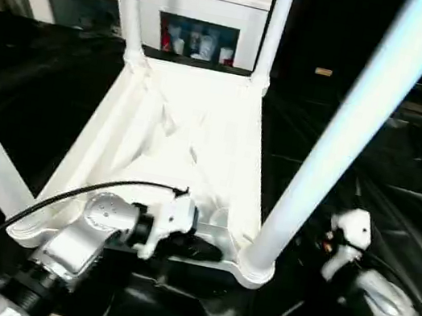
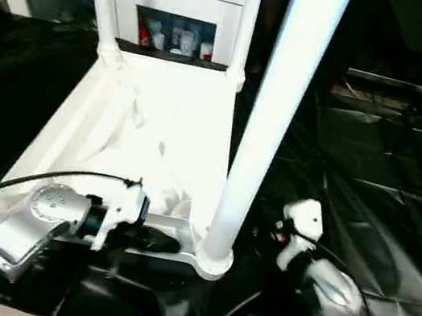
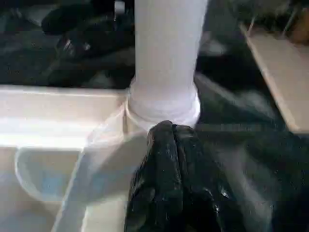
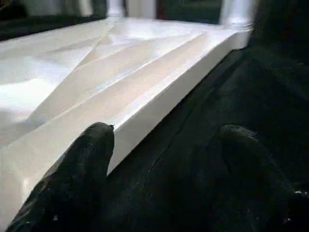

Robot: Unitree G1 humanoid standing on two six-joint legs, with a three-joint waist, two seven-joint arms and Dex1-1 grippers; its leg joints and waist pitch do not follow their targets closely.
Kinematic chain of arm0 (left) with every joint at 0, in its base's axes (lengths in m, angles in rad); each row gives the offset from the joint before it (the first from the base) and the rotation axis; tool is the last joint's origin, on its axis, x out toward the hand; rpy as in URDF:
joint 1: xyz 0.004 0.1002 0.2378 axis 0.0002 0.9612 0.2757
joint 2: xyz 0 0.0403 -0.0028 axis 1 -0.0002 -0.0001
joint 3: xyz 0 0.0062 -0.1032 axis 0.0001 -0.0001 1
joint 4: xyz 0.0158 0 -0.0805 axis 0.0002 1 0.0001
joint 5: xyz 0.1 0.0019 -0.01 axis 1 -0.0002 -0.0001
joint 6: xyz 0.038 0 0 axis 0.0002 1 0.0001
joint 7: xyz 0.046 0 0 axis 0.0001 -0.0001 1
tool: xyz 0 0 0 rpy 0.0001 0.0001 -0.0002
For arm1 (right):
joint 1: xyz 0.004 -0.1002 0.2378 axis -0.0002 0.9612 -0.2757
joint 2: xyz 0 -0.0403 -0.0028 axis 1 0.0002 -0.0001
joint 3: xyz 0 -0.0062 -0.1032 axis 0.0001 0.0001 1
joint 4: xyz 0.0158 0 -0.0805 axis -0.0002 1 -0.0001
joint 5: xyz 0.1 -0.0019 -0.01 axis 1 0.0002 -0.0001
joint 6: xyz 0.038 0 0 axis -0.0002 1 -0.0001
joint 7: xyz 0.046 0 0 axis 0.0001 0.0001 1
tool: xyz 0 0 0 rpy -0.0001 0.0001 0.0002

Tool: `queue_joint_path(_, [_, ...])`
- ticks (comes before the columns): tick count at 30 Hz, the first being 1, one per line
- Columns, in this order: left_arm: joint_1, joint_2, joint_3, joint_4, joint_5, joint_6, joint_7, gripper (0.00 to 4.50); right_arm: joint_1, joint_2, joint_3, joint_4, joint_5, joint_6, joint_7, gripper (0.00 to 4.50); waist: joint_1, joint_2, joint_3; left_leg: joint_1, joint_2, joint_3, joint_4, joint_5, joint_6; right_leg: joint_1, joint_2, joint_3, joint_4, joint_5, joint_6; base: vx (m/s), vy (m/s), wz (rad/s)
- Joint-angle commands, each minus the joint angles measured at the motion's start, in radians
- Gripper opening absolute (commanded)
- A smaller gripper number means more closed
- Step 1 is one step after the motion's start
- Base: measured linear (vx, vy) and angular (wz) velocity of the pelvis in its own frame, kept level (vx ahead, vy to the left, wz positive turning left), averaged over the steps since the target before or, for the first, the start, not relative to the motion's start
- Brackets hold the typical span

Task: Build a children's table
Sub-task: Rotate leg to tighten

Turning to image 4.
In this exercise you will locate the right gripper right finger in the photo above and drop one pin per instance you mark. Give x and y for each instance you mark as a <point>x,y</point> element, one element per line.
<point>256,183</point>

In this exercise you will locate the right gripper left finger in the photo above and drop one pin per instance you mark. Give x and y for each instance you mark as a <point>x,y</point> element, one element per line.
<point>72,181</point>

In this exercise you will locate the white plastic table top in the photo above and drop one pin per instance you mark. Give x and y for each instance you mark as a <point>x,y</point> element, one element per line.
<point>120,72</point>

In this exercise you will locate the white plastic table leg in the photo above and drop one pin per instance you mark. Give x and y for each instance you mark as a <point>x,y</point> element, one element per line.
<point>116,7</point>
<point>237,14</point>

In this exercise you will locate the black plastic mat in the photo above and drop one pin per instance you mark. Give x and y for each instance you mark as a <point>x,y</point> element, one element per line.
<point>241,108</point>

